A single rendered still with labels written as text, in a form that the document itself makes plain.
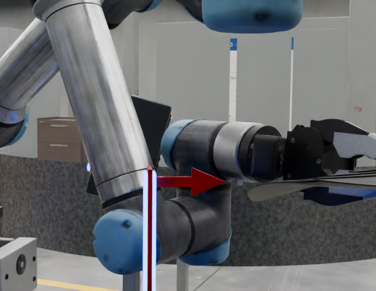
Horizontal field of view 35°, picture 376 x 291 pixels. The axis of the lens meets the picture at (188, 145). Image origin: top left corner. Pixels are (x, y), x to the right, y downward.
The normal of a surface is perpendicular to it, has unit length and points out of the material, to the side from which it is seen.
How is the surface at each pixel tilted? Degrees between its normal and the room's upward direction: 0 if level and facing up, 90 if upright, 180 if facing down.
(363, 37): 90
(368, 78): 90
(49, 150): 90
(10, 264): 90
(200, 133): 53
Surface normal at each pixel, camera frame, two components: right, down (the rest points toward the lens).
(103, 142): -0.22, -0.08
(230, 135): -0.58, -0.55
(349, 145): -0.73, -0.05
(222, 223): 0.81, 0.06
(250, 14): -0.11, 0.51
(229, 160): -0.72, 0.27
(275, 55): -0.36, 0.08
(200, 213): 0.68, -0.50
